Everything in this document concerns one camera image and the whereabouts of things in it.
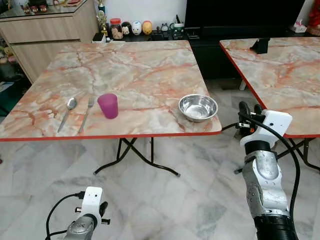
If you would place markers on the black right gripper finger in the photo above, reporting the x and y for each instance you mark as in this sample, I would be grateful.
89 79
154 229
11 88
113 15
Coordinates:
244 107
258 109

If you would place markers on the stainless steel bowl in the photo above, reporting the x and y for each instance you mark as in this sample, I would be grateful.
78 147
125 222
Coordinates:
198 107

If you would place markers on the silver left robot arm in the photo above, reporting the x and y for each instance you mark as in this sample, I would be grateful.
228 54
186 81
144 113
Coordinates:
80 229

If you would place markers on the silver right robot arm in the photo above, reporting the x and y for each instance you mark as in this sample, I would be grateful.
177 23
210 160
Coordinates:
267 185

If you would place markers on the white pink tissue box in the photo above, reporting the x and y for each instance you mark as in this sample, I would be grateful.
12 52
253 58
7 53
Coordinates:
300 27

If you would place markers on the black television screen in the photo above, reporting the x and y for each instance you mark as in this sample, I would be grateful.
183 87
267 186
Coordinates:
240 12

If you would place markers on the silver metal fork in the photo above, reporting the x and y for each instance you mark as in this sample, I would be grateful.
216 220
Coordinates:
86 115

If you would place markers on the dark green mug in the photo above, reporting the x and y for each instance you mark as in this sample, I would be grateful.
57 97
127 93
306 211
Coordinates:
178 31

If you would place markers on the purple plastic cup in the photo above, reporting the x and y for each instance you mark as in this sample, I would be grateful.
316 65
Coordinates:
108 106

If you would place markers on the red decorative figure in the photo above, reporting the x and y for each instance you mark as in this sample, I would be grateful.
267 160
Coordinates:
314 17

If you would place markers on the silver metal spoon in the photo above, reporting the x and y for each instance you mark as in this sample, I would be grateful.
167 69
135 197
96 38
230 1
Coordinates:
71 103

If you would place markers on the orange round doll figurine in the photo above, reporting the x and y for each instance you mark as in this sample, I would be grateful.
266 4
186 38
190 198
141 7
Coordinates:
147 27

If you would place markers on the white round doll figurine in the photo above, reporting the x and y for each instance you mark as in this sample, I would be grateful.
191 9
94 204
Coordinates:
136 28

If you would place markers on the black round doll figurine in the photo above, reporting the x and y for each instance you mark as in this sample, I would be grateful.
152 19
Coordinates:
126 29

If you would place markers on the red lidded snack jar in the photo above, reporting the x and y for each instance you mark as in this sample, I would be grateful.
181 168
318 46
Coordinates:
116 30

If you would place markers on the gold trophy figure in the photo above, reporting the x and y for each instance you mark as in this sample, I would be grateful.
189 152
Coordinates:
102 20

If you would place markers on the light wooden cabinet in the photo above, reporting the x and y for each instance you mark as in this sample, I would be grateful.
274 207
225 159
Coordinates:
45 35

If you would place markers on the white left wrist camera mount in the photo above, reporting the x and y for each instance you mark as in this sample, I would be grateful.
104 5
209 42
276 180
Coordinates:
91 200

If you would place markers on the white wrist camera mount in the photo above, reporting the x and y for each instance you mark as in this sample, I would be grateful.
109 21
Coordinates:
272 125
91 200

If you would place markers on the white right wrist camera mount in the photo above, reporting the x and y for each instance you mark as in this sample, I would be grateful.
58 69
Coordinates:
272 125

